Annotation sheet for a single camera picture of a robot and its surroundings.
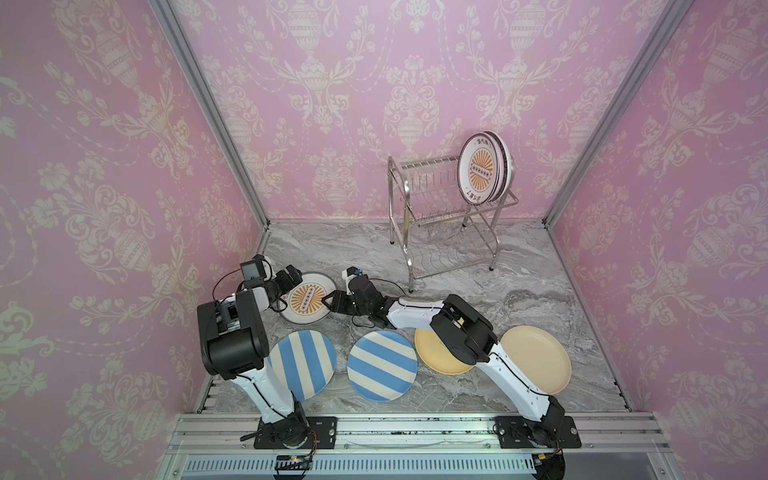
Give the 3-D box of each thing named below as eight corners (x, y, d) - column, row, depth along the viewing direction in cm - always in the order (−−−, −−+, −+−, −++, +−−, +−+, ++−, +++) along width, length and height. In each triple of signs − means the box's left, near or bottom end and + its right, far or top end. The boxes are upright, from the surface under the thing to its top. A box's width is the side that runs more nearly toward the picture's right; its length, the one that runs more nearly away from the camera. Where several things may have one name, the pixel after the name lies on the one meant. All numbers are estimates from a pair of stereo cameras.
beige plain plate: (544, 403, 80) (549, 400, 78) (494, 342, 91) (497, 337, 89) (579, 375, 85) (586, 371, 82) (528, 320, 96) (532, 315, 93)
